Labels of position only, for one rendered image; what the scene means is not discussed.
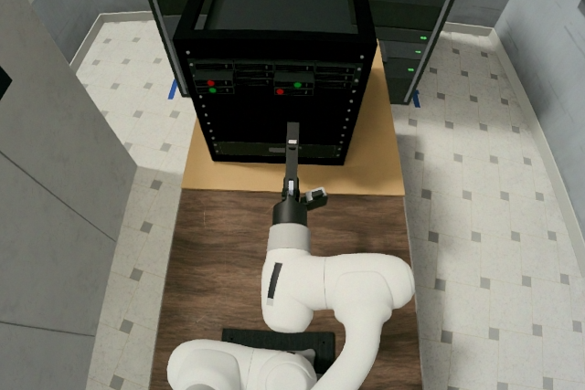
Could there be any black metal rack frame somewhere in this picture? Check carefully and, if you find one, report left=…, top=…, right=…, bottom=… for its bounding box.
left=172, top=0, right=378, bottom=165

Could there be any tan wooden board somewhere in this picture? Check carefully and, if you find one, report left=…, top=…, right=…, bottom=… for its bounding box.
left=181, top=45, right=405, bottom=196

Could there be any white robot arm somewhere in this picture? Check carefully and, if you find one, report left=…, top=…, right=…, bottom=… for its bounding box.
left=167, top=223, right=415, bottom=390

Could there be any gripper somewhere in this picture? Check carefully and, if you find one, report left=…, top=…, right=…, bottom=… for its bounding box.
left=272, top=122, right=307, bottom=227

